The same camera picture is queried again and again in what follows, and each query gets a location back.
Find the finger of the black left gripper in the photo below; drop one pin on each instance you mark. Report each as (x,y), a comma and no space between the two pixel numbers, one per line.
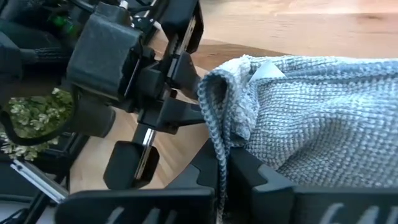
(180,113)
(188,77)

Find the grey microfiber towel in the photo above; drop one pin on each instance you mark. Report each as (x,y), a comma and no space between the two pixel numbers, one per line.
(311,124)

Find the black aluminium frame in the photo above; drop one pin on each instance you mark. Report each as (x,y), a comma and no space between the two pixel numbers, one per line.
(40,183)

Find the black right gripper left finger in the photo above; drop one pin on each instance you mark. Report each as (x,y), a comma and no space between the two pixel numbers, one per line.
(174,205)

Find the artificial green plant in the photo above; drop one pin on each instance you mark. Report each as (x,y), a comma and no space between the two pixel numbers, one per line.
(34,115)

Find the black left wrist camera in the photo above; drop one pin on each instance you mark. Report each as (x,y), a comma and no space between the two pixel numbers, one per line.
(93,119)

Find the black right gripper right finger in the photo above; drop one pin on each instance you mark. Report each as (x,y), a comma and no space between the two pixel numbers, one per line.
(280,205)

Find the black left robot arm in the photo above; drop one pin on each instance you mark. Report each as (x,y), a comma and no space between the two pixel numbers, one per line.
(18,56)

